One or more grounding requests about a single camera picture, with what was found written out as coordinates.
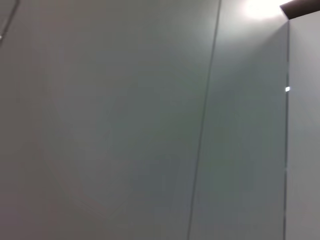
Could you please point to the small bright ceiling spot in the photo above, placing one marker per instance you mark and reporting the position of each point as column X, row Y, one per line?
column 287, row 89

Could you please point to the bright ceiling light strip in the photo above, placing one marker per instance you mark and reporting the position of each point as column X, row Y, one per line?
column 260, row 7

